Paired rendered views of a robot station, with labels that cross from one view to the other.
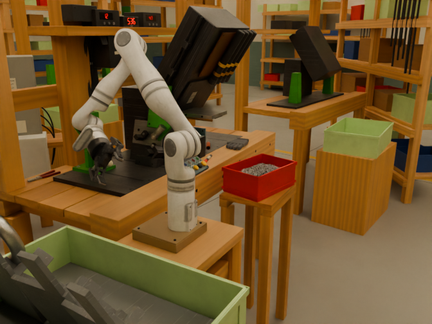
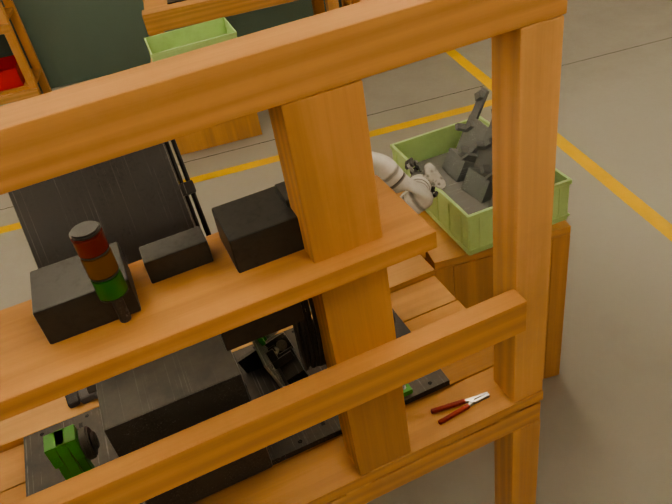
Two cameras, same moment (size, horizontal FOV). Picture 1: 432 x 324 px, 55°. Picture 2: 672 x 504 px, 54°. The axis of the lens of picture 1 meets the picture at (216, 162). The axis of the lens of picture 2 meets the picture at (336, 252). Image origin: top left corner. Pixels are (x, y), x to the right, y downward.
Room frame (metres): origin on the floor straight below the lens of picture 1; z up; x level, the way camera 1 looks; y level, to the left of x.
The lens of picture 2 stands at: (2.74, 1.38, 2.27)
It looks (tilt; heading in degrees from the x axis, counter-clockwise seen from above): 37 degrees down; 224
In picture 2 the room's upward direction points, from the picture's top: 11 degrees counter-clockwise
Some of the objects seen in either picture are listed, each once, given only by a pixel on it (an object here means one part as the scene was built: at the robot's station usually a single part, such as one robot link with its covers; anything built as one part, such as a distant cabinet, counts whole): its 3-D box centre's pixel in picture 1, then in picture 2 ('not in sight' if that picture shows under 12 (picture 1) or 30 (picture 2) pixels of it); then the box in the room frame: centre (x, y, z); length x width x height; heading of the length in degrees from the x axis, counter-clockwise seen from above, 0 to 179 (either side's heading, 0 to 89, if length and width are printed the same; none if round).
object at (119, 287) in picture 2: (126, 11); (109, 283); (2.36, 0.49, 1.62); 0.05 x 0.05 x 0.05
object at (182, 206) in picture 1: (180, 202); not in sight; (1.28, 0.12, 0.97); 0.09 x 0.09 x 0.17; 65
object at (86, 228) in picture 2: not in sight; (89, 240); (2.36, 0.49, 1.71); 0.05 x 0.05 x 0.04
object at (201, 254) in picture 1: (181, 240); not in sight; (1.28, 0.12, 0.83); 0.32 x 0.32 x 0.04; 59
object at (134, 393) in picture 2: (153, 116); (187, 421); (2.27, 0.35, 1.07); 0.30 x 0.18 x 0.34; 151
